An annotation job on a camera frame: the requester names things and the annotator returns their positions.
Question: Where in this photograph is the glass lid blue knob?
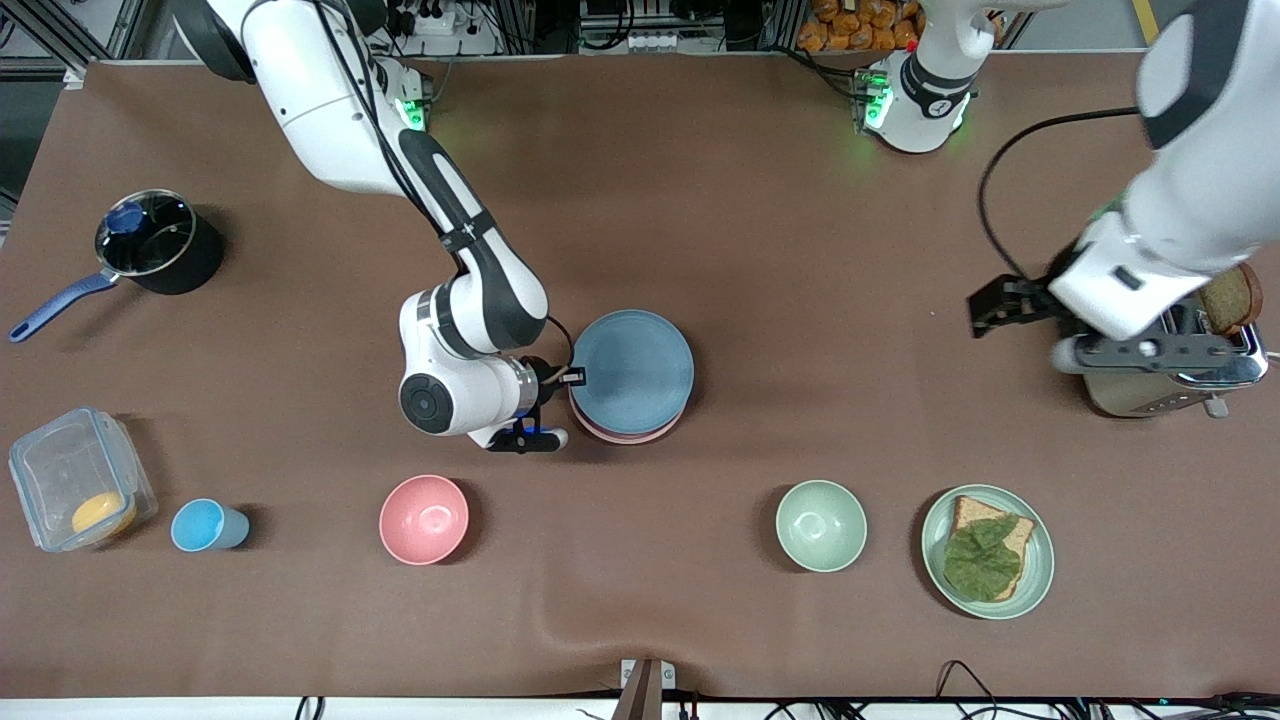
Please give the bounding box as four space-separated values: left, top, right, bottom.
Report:
97 190 196 278

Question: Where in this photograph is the toast bread slice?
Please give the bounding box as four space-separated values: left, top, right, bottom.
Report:
945 495 1036 601

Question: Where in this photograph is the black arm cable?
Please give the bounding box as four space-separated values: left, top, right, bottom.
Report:
308 0 578 379
978 106 1147 287

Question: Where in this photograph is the black pot blue handle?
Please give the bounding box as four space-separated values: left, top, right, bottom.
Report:
10 190 226 344

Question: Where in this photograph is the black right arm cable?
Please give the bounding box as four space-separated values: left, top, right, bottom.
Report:
308 0 578 379

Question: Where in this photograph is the blue cup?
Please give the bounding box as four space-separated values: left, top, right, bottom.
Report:
170 498 251 553

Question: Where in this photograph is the blue plate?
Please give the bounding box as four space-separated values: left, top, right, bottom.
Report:
568 309 695 439

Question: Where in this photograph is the metal table clamp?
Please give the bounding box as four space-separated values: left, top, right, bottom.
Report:
620 658 676 720

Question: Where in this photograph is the yellow food piece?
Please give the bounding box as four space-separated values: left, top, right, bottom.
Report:
71 491 138 539

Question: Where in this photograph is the green plate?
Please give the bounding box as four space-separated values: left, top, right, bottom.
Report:
921 484 1055 621

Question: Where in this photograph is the pink plate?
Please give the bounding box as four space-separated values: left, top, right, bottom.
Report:
574 412 689 447

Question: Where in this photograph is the green lettuce leaf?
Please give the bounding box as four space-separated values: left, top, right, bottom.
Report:
943 514 1023 603

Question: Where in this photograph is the clear plastic lidded container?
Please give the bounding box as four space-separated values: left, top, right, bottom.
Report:
8 406 159 553

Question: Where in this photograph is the bag of orange snacks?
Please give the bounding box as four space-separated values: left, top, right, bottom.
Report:
797 0 926 53

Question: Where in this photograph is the brown bread slice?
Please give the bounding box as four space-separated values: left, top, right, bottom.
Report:
1200 263 1265 337

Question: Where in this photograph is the pink bowl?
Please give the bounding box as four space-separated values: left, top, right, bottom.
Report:
379 474 470 566

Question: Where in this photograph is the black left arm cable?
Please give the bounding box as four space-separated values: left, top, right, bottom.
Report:
978 106 1147 287

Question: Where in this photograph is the black looped cable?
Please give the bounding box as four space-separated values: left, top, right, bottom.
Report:
935 660 1003 720

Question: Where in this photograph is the white power strip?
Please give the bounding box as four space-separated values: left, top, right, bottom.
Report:
385 3 501 57

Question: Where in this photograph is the silver toaster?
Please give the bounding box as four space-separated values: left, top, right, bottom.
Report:
1078 300 1269 419

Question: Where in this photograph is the green bowl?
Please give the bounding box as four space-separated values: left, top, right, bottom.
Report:
776 480 868 573

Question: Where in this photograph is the brown table mat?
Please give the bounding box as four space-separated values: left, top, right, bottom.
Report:
0 55 1280 701

